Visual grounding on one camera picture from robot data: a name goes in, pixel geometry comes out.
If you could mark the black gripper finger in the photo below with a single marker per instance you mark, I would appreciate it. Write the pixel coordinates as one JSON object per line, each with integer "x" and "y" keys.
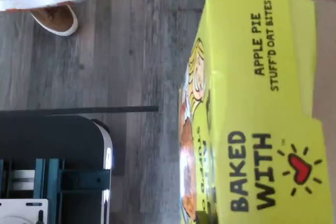
{"x": 206, "y": 217}

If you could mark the yellow-green oat bites box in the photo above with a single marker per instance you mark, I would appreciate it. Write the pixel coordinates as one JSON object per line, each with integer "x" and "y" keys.
{"x": 249, "y": 103}

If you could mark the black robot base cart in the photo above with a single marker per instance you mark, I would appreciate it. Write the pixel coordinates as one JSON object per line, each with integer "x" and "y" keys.
{"x": 52, "y": 137}

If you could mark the thin black pole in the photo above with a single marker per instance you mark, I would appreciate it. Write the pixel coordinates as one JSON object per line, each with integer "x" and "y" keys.
{"x": 92, "y": 110}

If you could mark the white mounting plate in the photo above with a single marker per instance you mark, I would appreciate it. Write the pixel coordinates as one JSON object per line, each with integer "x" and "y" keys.
{"x": 23, "y": 207}

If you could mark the teal aluminium frame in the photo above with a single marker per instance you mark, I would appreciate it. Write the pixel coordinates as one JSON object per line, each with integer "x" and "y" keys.
{"x": 78, "y": 179}

